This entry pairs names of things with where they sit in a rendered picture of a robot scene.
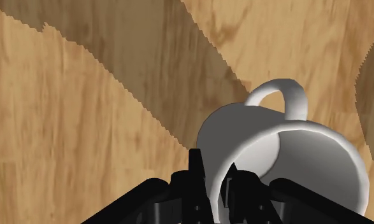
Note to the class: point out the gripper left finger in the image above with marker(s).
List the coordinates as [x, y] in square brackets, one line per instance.
[186, 186]

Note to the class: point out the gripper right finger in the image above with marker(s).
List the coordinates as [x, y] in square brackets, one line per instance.
[245, 192]

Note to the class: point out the white mug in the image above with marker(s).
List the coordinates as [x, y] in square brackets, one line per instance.
[245, 130]

